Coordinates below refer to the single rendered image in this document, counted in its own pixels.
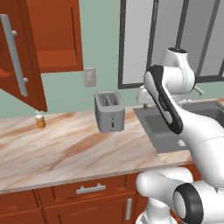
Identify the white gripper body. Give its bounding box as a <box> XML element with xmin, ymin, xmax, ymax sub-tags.
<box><xmin>136</xmin><ymin>85</ymin><xmax>157</xmax><ymax>108</ymax></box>

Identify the grey sink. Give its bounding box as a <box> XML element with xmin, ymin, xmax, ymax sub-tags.
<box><xmin>132</xmin><ymin>100</ymin><xmax>224</xmax><ymax>155</ymax></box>

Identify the grey toaster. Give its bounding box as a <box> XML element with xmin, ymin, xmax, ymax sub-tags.
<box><xmin>93</xmin><ymin>89</ymin><xmax>127</xmax><ymax>134</ymax></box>

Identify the dark-framed window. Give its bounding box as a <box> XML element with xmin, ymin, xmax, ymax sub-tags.
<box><xmin>117</xmin><ymin>0</ymin><xmax>224</xmax><ymax>90</ymax></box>

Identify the pale grey tap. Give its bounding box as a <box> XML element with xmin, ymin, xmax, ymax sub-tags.
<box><xmin>178</xmin><ymin>85</ymin><xmax>206</xmax><ymax>107</ymax></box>

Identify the red-brown drawer front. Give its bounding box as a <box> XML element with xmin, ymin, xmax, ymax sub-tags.
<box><xmin>37</xmin><ymin>173</ymin><xmax>139</xmax><ymax>208</ymax></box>
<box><xmin>0</xmin><ymin>189</ymin><xmax>40</xmax><ymax>217</ymax></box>

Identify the red-brown base cupboard door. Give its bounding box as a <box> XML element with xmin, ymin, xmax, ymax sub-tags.
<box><xmin>183</xmin><ymin>163</ymin><xmax>203</xmax><ymax>182</ymax></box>
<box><xmin>0</xmin><ymin>207</ymin><xmax>46</xmax><ymax>224</ymax></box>
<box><xmin>43</xmin><ymin>192</ymin><xmax>138</xmax><ymax>224</ymax></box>

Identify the orange bottle with white cap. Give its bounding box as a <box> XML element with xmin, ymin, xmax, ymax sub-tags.
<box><xmin>34</xmin><ymin>110</ymin><xmax>47</xmax><ymax>130</ymax></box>

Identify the grey wall socket plate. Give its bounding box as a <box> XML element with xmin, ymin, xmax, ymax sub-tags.
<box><xmin>83</xmin><ymin>66</ymin><xmax>97</xmax><ymax>88</ymax></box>

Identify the red-brown wall cupboard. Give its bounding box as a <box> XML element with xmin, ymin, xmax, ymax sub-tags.
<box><xmin>25</xmin><ymin>0</ymin><xmax>85</xmax><ymax>74</ymax></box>

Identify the grey drawer handle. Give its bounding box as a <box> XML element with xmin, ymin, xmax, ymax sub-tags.
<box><xmin>75</xmin><ymin>182</ymin><xmax>107</xmax><ymax>195</ymax></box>

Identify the short grey base cupboard handle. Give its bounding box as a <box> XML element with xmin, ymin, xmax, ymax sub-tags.
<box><xmin>125</xmin><ymin>197</ymin><xmax>133</xmax><ymax>221</ymax></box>

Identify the red-brown wall cupboard door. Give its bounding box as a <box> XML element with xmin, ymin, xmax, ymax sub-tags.
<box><xmin>0</xmin><ymin>0</ymin><xmax>48</xmax><ymax>114</ymax></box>

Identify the long grey cupboard door handle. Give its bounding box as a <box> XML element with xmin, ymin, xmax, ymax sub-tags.
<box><xmin>0</xmin><ymin>13</ymin><xmax>30</xmax><ymax>98</ymax></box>

